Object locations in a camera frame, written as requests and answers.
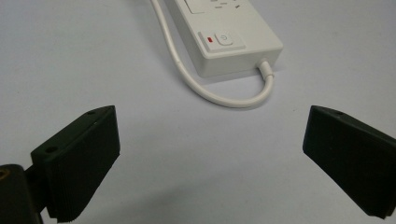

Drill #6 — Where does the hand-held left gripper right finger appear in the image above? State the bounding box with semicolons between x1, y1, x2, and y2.
302;105;396;220

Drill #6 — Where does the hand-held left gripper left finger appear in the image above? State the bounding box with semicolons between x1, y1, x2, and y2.
30;105;121;224

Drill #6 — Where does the white power strip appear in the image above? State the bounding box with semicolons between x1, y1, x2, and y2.
164;0;284;78

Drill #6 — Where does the white power strip cable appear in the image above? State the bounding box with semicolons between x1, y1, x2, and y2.
149;0;276;109

